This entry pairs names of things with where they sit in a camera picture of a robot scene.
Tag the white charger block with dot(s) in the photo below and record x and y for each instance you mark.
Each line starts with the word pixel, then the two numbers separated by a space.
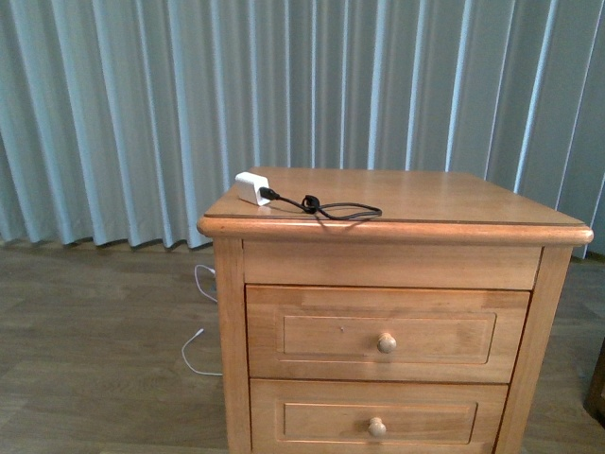
pixel 249 187

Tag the upper drawer wooden knob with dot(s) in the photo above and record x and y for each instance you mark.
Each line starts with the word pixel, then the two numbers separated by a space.
pixel 386 343

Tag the drawer wooden knob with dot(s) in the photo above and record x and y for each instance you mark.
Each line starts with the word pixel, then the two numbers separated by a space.
pixel 386 343
pixel 377 428

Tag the lower drawer wooden knob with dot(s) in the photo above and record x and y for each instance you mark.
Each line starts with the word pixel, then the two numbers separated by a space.
pixel 377 428

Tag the wooden nightstand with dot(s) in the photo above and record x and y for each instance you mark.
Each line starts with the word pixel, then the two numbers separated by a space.
pixel 437 230

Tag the pale blue curtain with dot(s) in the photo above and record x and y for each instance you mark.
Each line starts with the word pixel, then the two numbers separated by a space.
pixel 125 120

